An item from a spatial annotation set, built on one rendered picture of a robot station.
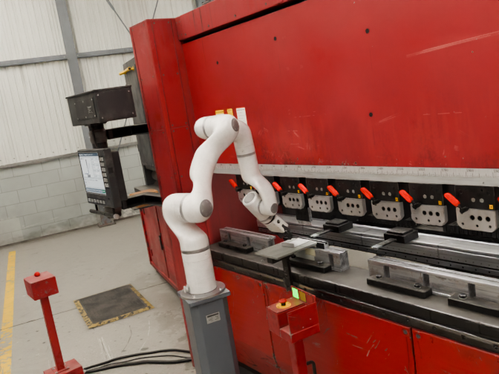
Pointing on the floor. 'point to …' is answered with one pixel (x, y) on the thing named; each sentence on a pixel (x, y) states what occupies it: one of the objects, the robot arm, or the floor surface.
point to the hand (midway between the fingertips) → (285, 234)
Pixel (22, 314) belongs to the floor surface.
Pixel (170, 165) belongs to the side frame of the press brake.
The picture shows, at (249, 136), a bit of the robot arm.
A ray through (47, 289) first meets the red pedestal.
